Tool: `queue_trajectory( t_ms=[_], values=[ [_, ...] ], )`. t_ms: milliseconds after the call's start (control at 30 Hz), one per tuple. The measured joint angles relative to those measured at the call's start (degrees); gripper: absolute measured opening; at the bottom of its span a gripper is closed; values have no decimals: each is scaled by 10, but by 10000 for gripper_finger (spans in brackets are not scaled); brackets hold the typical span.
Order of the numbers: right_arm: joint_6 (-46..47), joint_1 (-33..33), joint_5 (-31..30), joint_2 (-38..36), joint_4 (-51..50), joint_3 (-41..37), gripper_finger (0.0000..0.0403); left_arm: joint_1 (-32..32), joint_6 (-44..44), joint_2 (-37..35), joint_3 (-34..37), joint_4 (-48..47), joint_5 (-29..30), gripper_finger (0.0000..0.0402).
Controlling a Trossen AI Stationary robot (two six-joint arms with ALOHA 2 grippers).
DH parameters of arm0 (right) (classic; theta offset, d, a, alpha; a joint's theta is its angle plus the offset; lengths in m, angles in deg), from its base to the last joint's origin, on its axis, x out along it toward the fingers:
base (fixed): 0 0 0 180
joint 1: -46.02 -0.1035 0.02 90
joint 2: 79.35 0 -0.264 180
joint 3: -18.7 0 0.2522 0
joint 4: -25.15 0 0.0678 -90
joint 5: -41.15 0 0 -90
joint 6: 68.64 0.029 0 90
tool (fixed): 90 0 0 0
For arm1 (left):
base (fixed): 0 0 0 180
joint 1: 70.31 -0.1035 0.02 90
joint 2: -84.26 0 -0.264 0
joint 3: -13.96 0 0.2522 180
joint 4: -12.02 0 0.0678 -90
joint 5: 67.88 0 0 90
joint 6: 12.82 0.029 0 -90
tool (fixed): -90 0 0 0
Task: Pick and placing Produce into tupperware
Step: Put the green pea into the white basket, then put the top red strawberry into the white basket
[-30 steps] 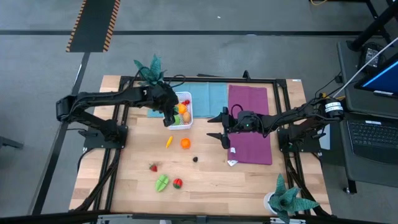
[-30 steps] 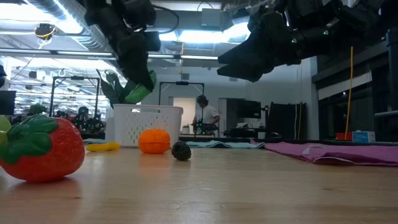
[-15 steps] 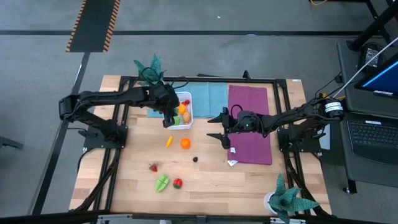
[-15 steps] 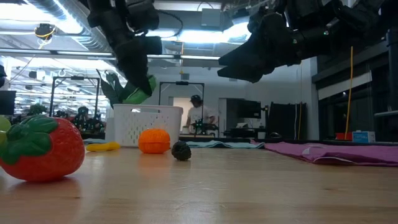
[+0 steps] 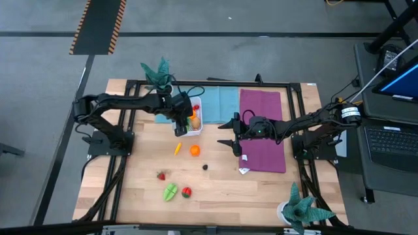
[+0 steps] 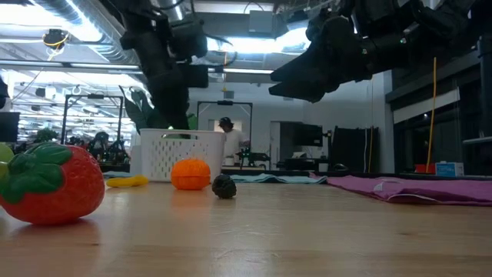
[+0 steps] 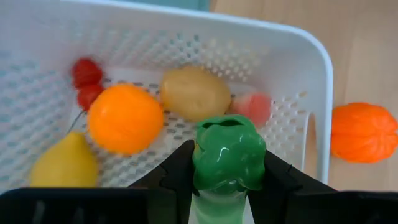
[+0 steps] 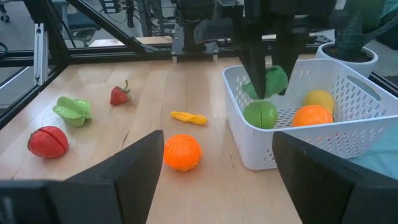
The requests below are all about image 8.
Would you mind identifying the ridged orange toy tangerine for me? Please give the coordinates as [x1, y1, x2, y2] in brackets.
[163, 133, 203, 173]

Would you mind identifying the green cucumber toy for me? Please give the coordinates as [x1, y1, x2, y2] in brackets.
[242, 64, 289, 101]

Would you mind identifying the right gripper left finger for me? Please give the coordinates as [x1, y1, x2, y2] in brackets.
[65, 129, 165, 224]

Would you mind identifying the large red toy strawberry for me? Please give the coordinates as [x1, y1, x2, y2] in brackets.
[27, 125, 70, 159]

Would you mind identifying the small red toy strawberry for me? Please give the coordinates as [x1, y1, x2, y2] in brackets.
[109, 80, 132, 106]

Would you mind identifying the green toy starfruit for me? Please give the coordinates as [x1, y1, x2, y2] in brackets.
[52, 95, 93, 128]

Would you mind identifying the smooth orange toy orange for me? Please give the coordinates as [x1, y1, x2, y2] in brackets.
[291, 104, 335, 128]

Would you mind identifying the yellow toy lemon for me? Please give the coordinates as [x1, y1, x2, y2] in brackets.
[303, 89, 336, 114]

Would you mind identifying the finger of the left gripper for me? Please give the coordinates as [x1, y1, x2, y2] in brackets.
[239, 40, 267, 100]
[275, 30, 304, 96]

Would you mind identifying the white perforated plastic basket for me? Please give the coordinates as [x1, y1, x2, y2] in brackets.
[222, 58, 398, 171]

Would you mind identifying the artificial plant in white pot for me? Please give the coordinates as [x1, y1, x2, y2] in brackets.
[315, 0, 398, 78]

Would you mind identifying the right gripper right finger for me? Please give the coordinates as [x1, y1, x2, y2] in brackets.
[272, 131, 398, 224]

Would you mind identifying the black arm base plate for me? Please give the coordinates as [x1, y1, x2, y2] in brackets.
[170, 40, 220, 63]

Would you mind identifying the teal cloth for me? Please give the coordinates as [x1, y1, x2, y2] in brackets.
[348, 123, 398, 181]

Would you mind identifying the blue office chair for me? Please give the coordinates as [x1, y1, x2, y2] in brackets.
[67, 11, 101, 47]

